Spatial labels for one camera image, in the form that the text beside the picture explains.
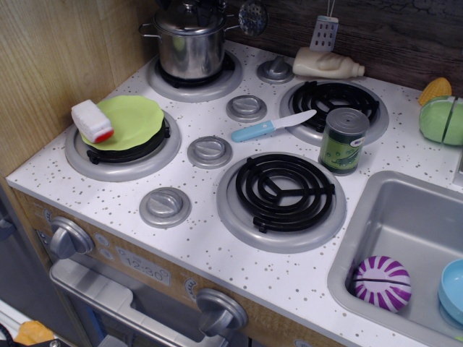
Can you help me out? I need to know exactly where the grey stovetop knob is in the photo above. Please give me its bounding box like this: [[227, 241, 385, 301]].
[[139, 187, 192, 228], [257, 56, 294, 85], [187, 136, 233, 169], [226, 95, 267, 123]]

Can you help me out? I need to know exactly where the blue handled toy knife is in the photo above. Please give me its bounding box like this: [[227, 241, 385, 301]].
[[231, 110, 317, 142]]

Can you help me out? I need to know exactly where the light blue bowl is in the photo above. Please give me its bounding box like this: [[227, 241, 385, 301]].
[[438, 259, 463, 325]]

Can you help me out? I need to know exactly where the grey stovetop knob upper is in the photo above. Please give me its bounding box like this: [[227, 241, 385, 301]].
[[226, 95, 267, 123]]

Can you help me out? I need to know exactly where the green toy cabbage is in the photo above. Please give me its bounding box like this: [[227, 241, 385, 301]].
[[419, 95, 462, 146]]

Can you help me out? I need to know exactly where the steel cooking pot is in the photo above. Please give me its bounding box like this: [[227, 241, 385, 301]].
[[138, 23, 230, 80]]

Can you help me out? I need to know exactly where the left oven knob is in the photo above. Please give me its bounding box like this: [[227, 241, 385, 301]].
[[50, 216, 95, 260]]

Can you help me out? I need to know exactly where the steel pot lid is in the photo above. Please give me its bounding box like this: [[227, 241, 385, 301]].
[[153, 1, 226, 35]]

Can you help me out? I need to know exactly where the orange toy on floor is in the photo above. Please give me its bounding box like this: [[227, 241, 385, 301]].
[[14, 321, 55, 346]]

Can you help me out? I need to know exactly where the grey stovetop knob middle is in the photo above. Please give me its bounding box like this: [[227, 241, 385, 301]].
[[187, 136, 233, 169]]

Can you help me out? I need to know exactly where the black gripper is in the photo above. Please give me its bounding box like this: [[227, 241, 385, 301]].
[[155, 0, 228, 26]]

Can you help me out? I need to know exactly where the green toy tin can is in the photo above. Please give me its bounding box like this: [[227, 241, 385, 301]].
[[318, 108, 370, 176]]

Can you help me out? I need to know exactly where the yellow toy corn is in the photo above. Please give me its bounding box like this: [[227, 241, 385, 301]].
[[417, 77, 452, 106]]

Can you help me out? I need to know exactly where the grey stovetop knob back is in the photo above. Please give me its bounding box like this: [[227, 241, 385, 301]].
[[257, 56, 294, 85]]

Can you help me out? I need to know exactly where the cream toy bottle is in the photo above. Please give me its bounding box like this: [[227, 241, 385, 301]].
[[292, 47, 365, 79]]

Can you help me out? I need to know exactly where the green plastic plate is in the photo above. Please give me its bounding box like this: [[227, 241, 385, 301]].
[[80, 95, 164, 151]]

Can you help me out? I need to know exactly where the oven knob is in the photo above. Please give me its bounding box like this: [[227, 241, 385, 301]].
[[196, 288, 248, 337], [50, 216, 95, 260]]

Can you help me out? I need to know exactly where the front left black burner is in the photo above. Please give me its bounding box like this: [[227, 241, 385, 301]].
[[65, 112, 182, 182]]

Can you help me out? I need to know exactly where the grey sink basin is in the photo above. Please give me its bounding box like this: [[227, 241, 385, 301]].
[[328, 171, 462, 346]]

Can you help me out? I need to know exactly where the back left black burner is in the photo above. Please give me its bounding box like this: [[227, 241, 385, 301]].
[[147, 51, 243, 103]]

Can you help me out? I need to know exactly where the grey stovetop knob front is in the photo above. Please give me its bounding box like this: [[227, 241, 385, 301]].
[[139, 187, 192, 228]]

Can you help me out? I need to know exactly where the right oven knob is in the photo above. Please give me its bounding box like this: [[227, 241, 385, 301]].
[[196, 288, 248, 337]]

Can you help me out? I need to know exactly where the front right black burner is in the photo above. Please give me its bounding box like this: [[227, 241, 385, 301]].
[[216, 153, 347, 254]]

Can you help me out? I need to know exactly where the steel slotted spatula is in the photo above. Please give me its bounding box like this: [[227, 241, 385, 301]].
[[310, 1, 339, 52]]

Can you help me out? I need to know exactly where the grey oven door handle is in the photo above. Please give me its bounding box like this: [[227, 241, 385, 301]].
[[50, 260, 229, 346]]

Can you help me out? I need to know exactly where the purple white toy onion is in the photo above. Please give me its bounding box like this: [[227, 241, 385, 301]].
[[352, 255, 412, 313]]

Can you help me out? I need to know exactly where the steel slotted spoon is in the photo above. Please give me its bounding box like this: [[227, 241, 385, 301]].
[[226, 0, 269, 37]]

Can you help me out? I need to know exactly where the white and red toy block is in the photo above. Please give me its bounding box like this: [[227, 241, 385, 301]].
[[71, 100, 114, 144]]

